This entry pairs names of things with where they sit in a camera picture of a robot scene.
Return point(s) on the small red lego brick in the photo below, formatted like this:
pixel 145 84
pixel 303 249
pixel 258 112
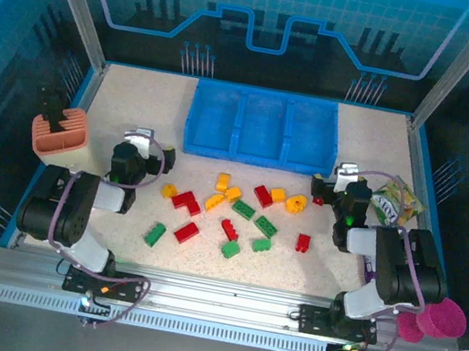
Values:
pixel 317 201
pixel 193 208

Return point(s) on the green lego brick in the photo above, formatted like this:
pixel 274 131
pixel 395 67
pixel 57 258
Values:
pixel 265 226
pixel 261 245
pixel 230 248
pixel 243 209
pixel 154 234

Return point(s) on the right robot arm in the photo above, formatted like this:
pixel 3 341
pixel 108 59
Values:
pixel 395 267

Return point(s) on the round yellow lego brick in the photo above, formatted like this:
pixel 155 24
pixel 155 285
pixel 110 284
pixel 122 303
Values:
pixel 296 204

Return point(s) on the green yellow snack bag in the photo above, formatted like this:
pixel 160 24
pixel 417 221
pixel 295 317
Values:
pixel 397 204

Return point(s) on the purple snack bag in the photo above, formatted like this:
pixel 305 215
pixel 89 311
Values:
pixel 368 267

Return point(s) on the pink cream slotted holder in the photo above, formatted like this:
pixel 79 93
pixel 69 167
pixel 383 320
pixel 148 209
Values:
pixel 62 136

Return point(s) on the blue three-compartment bin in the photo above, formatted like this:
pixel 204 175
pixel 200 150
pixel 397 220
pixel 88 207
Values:
pixel 262 121

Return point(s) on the black tool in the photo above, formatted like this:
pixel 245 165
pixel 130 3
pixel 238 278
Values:
pixel 53 107

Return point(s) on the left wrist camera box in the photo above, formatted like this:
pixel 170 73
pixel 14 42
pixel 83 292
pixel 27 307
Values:
pixel 140 141

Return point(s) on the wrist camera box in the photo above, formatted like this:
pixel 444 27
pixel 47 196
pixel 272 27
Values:
pixel 346 174
pixel 140 141

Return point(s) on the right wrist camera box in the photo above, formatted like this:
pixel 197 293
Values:
pixel 346 174

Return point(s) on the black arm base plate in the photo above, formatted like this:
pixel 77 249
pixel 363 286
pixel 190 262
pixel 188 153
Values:
pixel 124 288
pixel 313 319

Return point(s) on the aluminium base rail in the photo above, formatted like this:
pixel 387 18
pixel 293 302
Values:
pixel 217 300

